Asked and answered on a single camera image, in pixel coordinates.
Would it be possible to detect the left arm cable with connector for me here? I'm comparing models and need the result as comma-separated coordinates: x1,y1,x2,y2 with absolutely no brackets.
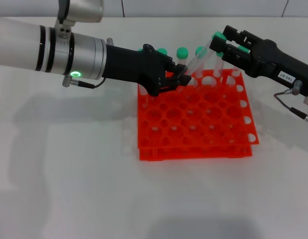
62,76,107,90

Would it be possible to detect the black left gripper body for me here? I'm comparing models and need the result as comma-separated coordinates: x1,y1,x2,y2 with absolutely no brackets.
103,44,167,97

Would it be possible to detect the left wrist camera housing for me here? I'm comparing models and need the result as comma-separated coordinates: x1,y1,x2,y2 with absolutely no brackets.
58,0,104,24

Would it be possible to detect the orange test tube rack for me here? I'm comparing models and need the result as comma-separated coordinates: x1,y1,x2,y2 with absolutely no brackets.
137,69,259,161

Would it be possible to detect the right arm cable with connector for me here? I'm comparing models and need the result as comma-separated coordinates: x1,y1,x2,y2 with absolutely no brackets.
273,81,308,129

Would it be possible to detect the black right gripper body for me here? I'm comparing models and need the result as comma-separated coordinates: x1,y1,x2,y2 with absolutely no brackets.
244,39,308,97

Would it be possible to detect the arm cable with connector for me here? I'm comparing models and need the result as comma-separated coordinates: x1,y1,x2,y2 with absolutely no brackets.
62,76,107,90
273,81,308,129

